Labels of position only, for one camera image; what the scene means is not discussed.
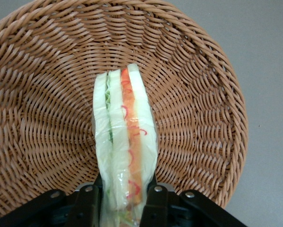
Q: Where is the round brown wicker basket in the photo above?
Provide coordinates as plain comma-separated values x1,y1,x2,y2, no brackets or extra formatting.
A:
0,0,249,219

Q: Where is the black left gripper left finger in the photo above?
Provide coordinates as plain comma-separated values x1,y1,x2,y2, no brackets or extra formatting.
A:
0,174,103,227

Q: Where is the plastic triangle sandwich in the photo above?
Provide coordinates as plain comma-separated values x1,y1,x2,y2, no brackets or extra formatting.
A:
92,63,159,227

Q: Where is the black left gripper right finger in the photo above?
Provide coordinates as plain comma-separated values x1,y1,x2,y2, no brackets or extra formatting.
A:
141,174,248,227

